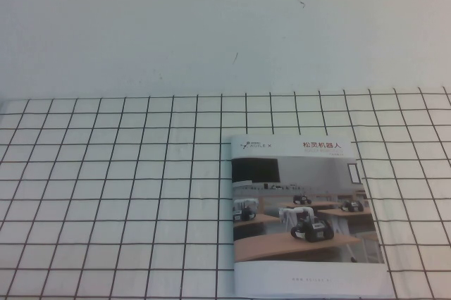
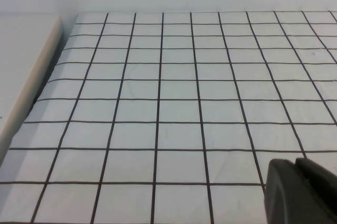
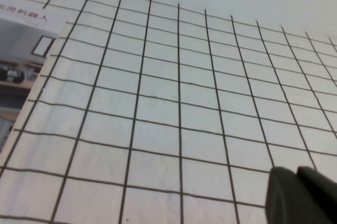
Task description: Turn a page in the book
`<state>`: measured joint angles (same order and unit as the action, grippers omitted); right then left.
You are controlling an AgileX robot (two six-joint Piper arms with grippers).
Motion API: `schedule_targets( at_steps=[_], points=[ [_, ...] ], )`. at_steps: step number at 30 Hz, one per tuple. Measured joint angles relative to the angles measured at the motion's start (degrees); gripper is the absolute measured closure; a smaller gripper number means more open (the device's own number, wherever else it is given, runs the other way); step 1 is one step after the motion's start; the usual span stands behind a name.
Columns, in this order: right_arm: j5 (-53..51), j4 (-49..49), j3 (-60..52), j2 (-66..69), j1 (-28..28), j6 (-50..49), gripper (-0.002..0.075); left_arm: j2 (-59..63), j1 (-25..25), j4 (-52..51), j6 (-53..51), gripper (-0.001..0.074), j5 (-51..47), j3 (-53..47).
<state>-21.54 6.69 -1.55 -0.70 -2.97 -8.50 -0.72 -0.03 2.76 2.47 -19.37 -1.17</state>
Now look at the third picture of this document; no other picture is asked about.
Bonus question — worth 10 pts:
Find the AgileX robot brochure book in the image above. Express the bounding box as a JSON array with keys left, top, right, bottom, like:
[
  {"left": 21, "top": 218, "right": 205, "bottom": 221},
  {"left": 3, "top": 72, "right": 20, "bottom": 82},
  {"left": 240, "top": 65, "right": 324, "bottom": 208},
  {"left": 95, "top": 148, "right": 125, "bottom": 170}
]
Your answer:
[{"left": 0, "top": 3, "right": 66, "bottom": 156}]

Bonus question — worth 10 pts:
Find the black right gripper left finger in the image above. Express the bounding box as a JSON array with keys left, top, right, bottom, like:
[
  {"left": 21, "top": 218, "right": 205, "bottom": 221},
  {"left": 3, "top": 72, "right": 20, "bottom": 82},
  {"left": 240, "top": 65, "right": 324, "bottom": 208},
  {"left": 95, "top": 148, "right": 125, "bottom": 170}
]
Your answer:
[{"left": 264, "top": 166, "right": 337, "bottom": 224}]

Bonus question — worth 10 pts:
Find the white black-grid tablecloth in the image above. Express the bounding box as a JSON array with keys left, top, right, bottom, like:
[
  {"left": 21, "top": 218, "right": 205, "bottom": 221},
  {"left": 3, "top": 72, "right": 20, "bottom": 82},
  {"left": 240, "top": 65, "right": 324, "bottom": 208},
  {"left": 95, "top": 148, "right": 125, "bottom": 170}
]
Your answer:
[{"left": 0, "top": 0, "right": 337, "bottom": 224}]

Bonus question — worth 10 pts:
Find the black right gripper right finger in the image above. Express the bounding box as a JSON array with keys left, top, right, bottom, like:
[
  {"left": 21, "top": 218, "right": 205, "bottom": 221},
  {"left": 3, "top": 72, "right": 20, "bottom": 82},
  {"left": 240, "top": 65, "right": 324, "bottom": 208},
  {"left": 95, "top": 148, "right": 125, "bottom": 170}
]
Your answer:
[{"left": 296, "top": 165, "right": 337, "bottom": 219}]

